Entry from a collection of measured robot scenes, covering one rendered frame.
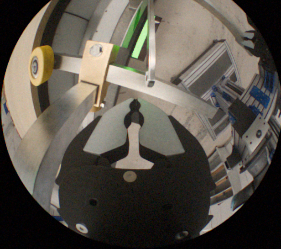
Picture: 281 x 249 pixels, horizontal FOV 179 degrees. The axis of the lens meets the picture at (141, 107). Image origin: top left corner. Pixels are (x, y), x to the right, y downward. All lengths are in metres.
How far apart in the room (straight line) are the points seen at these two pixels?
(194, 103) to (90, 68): 0.20
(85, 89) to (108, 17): 0.35
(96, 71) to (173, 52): 0.95
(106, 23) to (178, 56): 0.83
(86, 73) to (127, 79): 0.07
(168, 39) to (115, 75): 0.93
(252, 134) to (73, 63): 0.55
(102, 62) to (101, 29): 0.29
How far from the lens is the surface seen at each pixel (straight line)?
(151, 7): 0.15
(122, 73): 0.17
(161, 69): 1.05
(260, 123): 0.47
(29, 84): 0.28
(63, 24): 0.36
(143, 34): 0.32
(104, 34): 0.43
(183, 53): 1.11
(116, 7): 0.47
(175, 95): 0.19
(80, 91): 0.15
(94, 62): 0.17
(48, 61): 0.20
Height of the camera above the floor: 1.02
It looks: 59 degrees down
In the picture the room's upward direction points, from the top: 178 degrees clockwise
